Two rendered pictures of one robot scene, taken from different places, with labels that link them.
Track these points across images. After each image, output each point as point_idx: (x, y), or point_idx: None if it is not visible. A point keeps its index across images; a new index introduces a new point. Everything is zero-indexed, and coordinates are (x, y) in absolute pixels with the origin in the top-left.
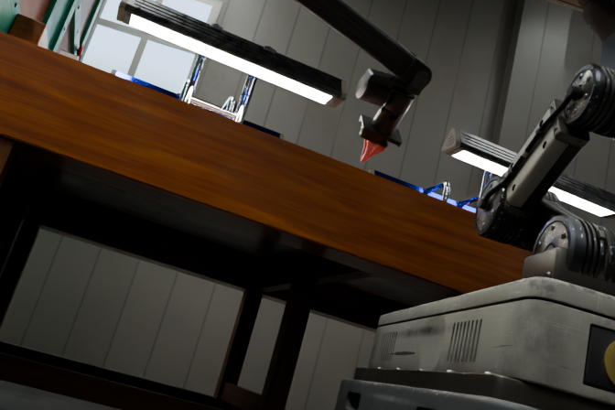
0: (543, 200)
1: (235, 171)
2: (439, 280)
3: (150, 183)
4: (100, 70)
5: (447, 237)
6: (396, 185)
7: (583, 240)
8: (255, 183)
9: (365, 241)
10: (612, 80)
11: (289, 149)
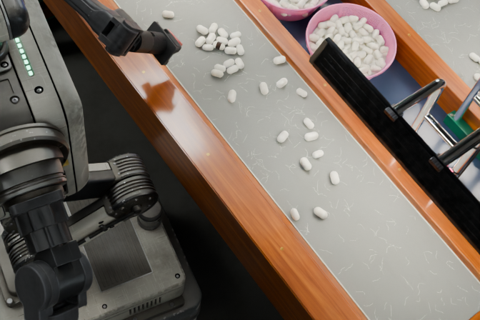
0: (101, 198)
1: (75, 28)
2: (169, 166)
3: (51, 11)
4: None
5: (170, 149)
6: (141, 96)
7: (3, 238)
8: (83, 41)
9: (132, 113)
10: None
11: (91, 33)
